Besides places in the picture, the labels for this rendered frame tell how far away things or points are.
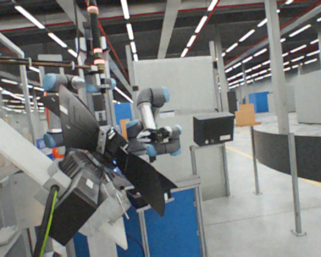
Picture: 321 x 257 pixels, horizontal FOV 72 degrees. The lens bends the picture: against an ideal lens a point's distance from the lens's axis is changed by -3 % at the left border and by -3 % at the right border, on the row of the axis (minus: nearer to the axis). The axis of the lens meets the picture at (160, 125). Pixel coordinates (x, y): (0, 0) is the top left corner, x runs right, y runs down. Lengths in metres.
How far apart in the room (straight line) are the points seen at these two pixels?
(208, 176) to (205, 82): 1.29
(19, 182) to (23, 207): 0.09
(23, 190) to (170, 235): 1.03
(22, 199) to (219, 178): 2.75
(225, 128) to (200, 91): 1.62
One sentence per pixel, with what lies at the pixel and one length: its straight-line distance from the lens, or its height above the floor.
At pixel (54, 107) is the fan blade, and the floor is 1.38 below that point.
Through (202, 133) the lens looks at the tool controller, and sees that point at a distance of 1.50.
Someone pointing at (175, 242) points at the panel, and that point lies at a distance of 1.69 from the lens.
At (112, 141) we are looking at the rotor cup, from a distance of 0.91.
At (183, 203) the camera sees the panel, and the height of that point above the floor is 0.68.
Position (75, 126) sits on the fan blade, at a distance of 0.73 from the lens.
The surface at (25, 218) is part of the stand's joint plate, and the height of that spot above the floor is 0.98.
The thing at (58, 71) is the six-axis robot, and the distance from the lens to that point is 5.16.
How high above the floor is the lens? 1.30
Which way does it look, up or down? 3 degrees down
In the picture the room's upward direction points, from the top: 7 degrees counter-clockwise
